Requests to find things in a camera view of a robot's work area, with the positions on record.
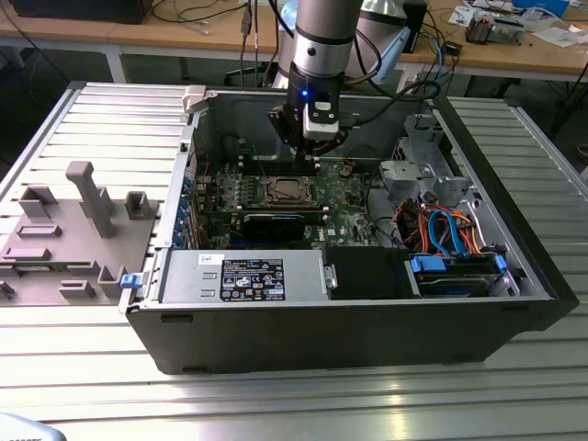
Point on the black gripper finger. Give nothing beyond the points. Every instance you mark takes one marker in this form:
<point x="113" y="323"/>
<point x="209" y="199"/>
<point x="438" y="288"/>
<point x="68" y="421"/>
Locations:
<point x="333" y="138"/>
<point x="285" y="126"/>

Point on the thin metal locking lever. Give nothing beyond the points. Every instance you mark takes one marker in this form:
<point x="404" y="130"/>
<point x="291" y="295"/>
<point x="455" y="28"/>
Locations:
<point x="263" y="169"/>

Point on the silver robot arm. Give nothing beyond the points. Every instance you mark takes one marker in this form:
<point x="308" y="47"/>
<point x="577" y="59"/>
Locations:
<point x="321" y="50"/>

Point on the copper CPU cooler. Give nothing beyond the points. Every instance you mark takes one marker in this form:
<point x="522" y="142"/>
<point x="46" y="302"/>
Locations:
<point x="480" y="30"/>

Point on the silver coin battery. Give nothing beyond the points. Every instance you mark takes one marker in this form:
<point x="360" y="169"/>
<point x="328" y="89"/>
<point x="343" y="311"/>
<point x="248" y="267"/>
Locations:
<point x="344" y="171"/>

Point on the green motherboard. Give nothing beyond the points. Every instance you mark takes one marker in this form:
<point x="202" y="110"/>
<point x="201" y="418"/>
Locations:
<point x="340" y="216"/>

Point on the silver metal drive cage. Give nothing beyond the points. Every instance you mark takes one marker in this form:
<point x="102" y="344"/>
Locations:
<point x="404" y="177"/>

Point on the small white device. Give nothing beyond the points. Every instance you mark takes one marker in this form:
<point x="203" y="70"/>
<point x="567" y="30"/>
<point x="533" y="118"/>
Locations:
<point x="407" y="87"/>

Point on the grey plastic case latch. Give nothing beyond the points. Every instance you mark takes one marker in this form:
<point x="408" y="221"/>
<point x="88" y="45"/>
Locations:
<point x="194" y="98"/>

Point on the black graphics card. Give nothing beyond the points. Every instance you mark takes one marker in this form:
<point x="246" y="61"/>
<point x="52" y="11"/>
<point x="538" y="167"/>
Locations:
<point x="275" y="229"/>

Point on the pale blue teach pendant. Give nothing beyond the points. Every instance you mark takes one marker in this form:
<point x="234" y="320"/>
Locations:
<point x="395" y="50"/>

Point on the black plastic shroud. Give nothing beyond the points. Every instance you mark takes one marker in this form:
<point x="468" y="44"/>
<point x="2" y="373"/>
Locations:
<point x="363" y="273"/>

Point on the small black box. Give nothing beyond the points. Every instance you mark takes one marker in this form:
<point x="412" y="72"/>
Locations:
<point x="452" y="48"/>

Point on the hard disk in blue carrier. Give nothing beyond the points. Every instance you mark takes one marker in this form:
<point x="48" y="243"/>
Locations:
<point x="429" y="265"/>

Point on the grey power supply unit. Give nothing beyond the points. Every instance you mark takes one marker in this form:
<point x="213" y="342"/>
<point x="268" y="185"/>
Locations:
<point x="193" y="275"/>

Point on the white paper sheet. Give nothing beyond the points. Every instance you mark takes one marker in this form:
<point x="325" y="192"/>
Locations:
<point x="461" y="16"/>
<point x="558" y="36"/>

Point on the black PC case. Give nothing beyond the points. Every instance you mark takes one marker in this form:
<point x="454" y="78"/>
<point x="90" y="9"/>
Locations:
<point x="321" y="340"/>

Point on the grey metal box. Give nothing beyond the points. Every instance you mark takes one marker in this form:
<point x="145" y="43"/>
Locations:
<point x="507" y="32"/>

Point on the blue case latch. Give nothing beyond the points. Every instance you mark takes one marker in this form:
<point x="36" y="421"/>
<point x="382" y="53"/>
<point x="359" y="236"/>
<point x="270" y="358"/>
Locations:
<point x="130" y="281"/>

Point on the large black box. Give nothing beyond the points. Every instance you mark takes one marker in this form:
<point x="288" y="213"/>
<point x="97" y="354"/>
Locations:
<point x="78" y="11"/>

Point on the grey parts rack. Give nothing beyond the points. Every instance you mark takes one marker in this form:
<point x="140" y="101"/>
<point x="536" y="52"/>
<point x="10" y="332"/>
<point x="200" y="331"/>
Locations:
<point x="69" y="229"/>

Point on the blue cardboard box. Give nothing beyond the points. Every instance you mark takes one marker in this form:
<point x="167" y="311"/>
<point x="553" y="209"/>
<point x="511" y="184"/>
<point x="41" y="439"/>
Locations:
<point x="542" y="5"/>

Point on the white rounded device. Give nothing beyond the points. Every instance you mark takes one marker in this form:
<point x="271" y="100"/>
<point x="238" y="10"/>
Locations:
<point x="23" y="429"/>

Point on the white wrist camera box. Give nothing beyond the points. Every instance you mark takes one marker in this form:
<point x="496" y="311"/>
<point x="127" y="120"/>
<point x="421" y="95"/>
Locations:
<point x="321" y="124"/>

